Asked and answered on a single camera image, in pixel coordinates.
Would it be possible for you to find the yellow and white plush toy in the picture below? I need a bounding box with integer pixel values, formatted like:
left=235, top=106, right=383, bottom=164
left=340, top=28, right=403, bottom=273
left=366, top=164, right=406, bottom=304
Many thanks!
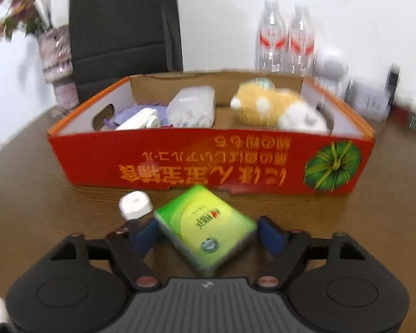
left=230, top=80, right=331, bottom=134

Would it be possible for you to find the white round speaker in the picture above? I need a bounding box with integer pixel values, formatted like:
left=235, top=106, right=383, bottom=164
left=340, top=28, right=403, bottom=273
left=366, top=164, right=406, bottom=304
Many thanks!
left=314, top=47, right=351, bottom=98

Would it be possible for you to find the purple textured vase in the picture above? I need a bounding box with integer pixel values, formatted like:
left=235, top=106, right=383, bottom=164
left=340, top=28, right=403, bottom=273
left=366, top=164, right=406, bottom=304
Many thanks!
left=36, top=26, right=80, bottom=110

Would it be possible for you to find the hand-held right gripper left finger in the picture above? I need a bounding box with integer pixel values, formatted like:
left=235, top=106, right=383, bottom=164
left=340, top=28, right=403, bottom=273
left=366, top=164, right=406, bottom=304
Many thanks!
left=50, top=217, right=162, bottom=290

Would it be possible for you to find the white tripod stick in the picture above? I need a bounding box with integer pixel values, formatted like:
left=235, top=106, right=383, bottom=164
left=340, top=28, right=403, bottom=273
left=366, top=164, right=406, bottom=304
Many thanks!
left=115, top=107, right=161, bottom=131

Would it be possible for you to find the dark red flat box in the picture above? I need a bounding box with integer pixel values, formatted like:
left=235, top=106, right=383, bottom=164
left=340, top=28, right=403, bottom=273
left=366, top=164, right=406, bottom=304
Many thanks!
left=392, top=106, right=416, bottom=122

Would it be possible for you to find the clear water bottle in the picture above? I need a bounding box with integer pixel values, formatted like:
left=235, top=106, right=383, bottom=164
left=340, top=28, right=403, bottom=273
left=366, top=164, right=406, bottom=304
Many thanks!
left=287, top=5, right=316, bottom=76
left=257, top=0, right=288, bottom=73

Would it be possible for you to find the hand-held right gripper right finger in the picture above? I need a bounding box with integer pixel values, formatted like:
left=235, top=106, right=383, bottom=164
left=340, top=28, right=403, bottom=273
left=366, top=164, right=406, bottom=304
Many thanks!
left=255, top=216, right=366, bottom=290

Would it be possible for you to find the green tissue packet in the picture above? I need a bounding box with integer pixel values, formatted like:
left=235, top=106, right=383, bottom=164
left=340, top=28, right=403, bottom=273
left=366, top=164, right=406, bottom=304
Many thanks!
left=154, top=185, right=258, bottom=274

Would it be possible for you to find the black chair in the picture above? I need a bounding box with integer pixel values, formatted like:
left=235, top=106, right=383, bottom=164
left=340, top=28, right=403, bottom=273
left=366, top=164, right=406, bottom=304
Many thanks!
left=67, top=0, right=184, bottom=105

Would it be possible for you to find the red cardboard box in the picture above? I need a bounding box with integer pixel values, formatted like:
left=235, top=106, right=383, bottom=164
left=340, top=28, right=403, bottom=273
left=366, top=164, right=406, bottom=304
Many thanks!
left=48, top=71, right=376, bottom=196

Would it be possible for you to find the white bottle cap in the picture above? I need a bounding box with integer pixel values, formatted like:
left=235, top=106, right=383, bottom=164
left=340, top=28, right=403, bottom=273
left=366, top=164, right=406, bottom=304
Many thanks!
left=119, top=191, right=152, bottom=221

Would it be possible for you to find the white printed box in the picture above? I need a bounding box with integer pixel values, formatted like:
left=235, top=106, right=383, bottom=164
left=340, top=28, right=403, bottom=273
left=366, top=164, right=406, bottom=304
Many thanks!
left=345, top=78, right=392, bottom=122

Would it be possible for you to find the purple knitted drawstring pouch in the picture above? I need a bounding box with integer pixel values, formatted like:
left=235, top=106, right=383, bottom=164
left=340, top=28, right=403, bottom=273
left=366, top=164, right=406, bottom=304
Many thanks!
left=103, top=102, right=170, bottom=130

